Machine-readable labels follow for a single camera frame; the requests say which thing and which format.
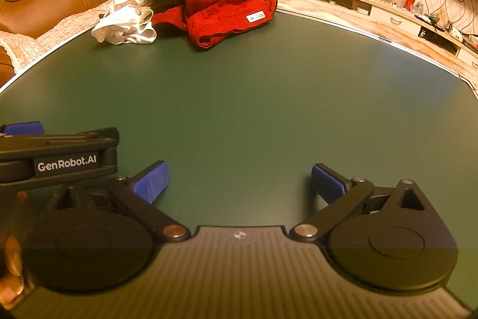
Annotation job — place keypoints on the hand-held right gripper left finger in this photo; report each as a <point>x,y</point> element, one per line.
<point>151,183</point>

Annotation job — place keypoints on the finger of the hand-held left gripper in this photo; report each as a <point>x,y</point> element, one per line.
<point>22,128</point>

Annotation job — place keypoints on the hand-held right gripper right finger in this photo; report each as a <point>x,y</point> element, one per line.
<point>328,185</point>

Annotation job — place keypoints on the person's left hand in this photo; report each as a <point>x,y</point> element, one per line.
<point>10,261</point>

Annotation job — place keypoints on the lace sofa cover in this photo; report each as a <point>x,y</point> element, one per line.
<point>22,42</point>

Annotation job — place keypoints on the white crumpled garment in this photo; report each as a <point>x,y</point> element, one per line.
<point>123,27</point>

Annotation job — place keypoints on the white television cabinet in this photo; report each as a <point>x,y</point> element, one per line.
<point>396,20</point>

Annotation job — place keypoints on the dark cloth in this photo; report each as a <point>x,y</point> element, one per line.
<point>166,0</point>

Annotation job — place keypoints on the red cup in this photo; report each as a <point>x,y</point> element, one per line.
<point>410,3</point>

